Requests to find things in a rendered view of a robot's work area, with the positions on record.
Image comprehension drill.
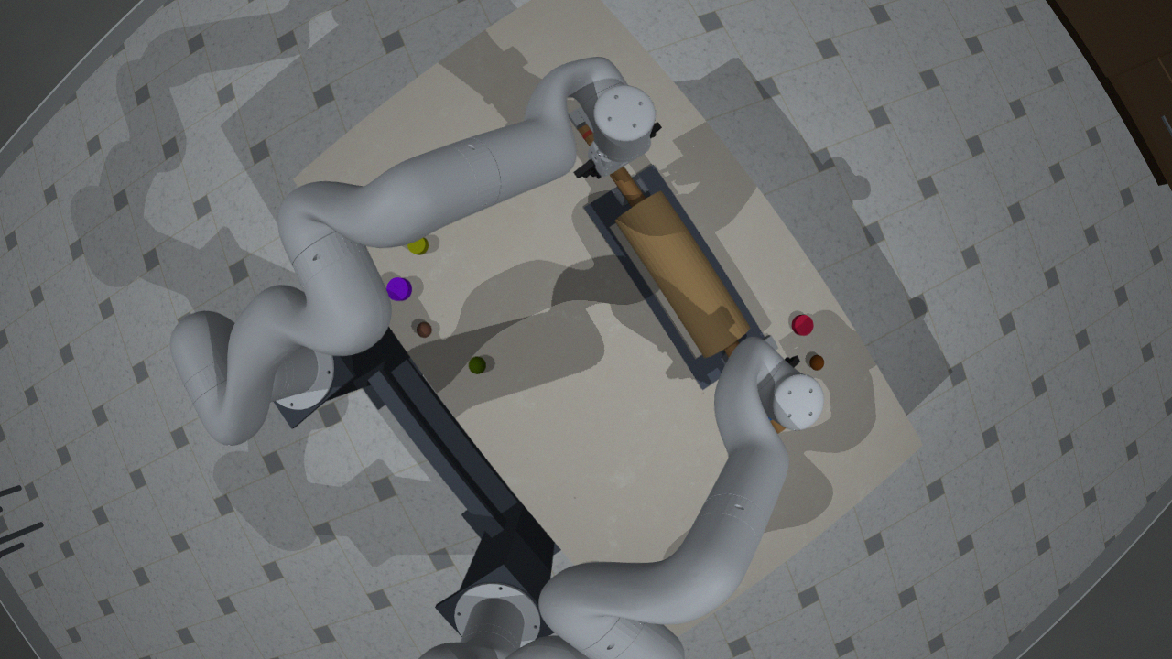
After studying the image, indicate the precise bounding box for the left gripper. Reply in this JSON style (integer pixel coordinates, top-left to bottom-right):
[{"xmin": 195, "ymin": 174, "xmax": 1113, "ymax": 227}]
[{"xmin": 573, "ymin": 123, "xmax": 662, "ymax": 179}]

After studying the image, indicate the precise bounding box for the red short cylinder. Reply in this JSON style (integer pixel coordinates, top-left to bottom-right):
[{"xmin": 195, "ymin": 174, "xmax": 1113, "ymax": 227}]
[{"xmin": 792, "ymin": 315, "xmax": 813, "ymax": 337}]

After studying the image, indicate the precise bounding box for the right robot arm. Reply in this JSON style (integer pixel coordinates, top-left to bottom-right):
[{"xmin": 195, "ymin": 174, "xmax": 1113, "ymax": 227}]
[{"xmin": 418, "ymin": 335, "xmax": 824, "ymax": 659}]

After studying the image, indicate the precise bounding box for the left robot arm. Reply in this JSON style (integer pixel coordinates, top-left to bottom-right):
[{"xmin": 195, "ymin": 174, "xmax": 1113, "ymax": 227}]
[{"xmin": 170, "ymin": 57, "xmax": 656, "ymax": 446}]

